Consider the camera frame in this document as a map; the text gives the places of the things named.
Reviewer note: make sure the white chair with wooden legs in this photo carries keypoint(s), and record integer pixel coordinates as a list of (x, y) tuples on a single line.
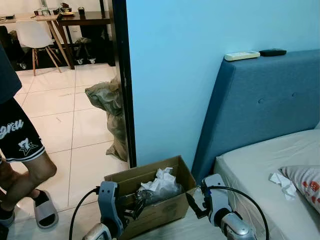
[(32, 35)]

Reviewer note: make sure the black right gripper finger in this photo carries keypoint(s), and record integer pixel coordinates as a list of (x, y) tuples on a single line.
[(195, 205)]

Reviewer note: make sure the black door frame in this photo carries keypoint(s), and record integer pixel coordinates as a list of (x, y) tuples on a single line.
[(122, 75)]

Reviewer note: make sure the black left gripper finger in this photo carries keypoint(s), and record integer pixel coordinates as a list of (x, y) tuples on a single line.
[(141, 209), (140, 198)]

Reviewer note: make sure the dark wooden table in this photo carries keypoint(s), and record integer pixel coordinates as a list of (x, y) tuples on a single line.
[(90, 20)]

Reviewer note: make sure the black remote control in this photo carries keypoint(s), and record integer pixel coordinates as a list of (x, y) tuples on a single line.
[(272, 52)]

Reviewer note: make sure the beige sack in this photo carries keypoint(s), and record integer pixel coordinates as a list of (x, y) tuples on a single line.
[(112, 115)]

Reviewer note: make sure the grey slide slipper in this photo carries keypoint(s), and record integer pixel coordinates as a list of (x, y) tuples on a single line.
[(46, 212), (6, 219)]

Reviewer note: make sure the person in black shorts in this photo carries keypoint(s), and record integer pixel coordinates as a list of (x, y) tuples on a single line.
[(15, 135)]

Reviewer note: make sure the white remote control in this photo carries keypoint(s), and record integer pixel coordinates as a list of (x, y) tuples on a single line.
[(242, 56)]

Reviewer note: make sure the pink pillow with dots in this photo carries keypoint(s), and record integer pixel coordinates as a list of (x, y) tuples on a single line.
[(305, 187)]

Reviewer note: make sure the clear bottle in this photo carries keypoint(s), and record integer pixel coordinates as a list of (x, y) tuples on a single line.
[(45, 7)]

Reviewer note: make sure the teal upholstered headboard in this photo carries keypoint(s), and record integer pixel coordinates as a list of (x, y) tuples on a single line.
[(270, 105)]

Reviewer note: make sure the light wooden table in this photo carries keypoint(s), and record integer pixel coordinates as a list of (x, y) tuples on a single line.
[(50, 19)]

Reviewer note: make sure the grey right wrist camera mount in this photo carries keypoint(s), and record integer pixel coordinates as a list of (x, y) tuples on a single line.
[(216, 197)]

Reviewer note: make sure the clear plastic bag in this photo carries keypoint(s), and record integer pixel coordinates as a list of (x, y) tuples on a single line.
[(165, 195)]

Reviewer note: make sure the mattress with beige sheet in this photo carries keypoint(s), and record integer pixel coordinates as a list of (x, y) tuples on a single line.
[(255, 200)]

